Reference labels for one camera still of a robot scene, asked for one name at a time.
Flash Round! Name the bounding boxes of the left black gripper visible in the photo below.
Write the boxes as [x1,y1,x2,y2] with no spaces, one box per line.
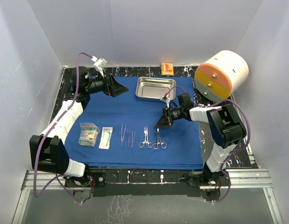
[85,70,128,98]

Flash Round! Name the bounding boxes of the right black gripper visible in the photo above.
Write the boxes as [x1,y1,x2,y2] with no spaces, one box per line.
[154,106,184,128]

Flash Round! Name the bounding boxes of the steel surgical scissors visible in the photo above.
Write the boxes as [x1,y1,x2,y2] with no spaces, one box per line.
[153,128,167,149]

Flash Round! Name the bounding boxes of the steel hemostat clamp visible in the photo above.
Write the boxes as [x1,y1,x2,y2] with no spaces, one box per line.
[139,126,153,148]

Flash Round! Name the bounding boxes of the metal instrument tray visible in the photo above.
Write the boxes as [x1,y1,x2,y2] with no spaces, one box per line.
[136,77,176,101]

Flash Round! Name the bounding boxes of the blue surgical drape cloth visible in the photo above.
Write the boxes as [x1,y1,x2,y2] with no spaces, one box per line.
[65,77,203,170]

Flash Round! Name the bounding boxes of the white suture packet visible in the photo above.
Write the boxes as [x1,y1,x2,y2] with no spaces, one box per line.
[99,127,113,149]

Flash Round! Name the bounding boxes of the glove packet teal orange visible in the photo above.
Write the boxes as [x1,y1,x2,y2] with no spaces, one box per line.
[78,123,98,146]

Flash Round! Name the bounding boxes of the green packaged surgical supplies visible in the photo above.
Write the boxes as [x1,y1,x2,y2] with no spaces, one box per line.
[78,122,101,147]

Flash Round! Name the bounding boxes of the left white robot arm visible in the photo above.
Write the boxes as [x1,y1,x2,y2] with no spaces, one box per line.
[29,66,129,186]

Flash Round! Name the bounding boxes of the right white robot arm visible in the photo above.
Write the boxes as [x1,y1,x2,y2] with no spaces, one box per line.
[154,92,250,185]

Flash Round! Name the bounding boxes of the small orange circuit board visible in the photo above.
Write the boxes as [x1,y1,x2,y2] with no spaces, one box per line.
[161,63,174,76]

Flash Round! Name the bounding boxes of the white cylindrical drawer container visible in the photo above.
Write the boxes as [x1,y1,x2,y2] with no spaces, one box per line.
[194,50,249,102]

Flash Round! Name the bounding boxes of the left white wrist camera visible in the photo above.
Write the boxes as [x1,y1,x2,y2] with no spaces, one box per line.
[91,56,107,77]

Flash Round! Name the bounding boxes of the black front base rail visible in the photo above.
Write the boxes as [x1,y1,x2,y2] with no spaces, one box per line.
[65,168,228,197]

